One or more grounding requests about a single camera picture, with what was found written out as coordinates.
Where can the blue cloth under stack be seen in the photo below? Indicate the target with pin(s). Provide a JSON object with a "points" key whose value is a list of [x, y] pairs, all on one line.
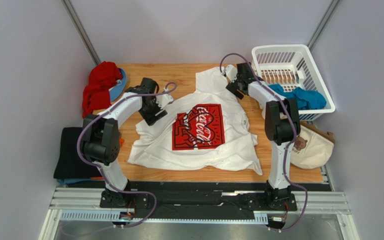
{"points": [[69, 181]]}

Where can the teal blue t-shirt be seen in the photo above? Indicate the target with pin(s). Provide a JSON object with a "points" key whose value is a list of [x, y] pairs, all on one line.
{"points": [[306, 99]]}

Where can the white printed t-shirt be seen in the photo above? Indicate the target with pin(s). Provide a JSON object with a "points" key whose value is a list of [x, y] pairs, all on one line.
{"points": [[206, 128]]}

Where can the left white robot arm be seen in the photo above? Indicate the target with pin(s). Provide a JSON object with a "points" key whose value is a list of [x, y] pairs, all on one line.
{"points": [[98, 144]]}

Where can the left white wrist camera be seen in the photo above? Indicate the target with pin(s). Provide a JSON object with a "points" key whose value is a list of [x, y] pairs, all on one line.
{"points": [[164, 99]]}

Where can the light blue cap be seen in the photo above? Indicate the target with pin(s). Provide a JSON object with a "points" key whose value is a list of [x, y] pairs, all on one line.
{"points": [[117, 90]]}

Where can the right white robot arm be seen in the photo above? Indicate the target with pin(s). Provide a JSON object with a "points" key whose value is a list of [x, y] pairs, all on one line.
{"points": [[281, 124]]}

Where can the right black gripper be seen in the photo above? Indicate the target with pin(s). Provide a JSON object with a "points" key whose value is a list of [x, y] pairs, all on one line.
{"points": [[236, 88]]}

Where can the aluminium rail frame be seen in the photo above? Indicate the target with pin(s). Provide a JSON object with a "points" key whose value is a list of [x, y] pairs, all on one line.
{"points": [[329, 212]]}

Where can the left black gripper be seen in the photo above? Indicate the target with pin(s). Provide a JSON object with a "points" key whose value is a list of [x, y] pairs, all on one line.
{"points": [[151, 119]]}

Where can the black folded t-shirt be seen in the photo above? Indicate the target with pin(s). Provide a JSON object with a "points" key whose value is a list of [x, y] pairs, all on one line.
{"points": [[69, 165]]}

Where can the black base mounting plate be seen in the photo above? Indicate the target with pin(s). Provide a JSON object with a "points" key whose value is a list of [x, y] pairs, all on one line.
{"points": [[197, 200]]}

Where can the red t-shirt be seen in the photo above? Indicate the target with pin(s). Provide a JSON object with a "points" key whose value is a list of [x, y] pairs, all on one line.
{"points": [[96, 94]]}

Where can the white plastic basket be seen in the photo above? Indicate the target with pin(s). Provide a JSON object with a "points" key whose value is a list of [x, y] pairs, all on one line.
{"points": [[292, 66]]}

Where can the orange t-shirt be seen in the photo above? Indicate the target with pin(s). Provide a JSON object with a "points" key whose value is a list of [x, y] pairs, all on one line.
{"points": [[121, 141]]}

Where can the cream tote bag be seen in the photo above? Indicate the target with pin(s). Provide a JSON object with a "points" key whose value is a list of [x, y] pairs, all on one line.
{"points": [[312, 148]]}

